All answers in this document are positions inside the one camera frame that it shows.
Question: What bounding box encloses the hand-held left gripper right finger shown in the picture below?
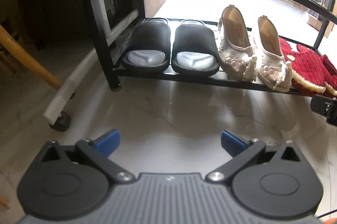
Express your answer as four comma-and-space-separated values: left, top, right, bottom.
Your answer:
205, 130, 302, 184

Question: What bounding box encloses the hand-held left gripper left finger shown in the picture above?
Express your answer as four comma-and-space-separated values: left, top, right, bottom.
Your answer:
41, 129, 135, 184

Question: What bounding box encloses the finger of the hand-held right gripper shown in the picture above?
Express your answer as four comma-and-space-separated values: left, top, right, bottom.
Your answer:
311, 94, 337, 126

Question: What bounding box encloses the red plush slipper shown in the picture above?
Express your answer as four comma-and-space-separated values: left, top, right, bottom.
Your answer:
279, 37, 329, 97
320, 54, 337, 98

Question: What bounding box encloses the white embroidered beaded shoe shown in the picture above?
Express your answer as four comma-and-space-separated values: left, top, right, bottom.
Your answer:
254, 16, 293, 93
218, 5, 257, 82

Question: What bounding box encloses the white rolling drawer cart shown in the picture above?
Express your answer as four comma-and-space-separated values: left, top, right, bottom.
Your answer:
43, 0, 144, 132

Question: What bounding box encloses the open cardboard box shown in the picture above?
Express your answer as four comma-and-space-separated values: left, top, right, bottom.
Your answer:
303, 7, 333, 30

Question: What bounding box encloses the black slide sandal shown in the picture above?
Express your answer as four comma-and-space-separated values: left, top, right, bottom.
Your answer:
171, 19, 220, 77
122, 17, 171, 72

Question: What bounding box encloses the wooden chair leg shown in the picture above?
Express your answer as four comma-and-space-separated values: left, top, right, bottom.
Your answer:
0, 24, 62, 89

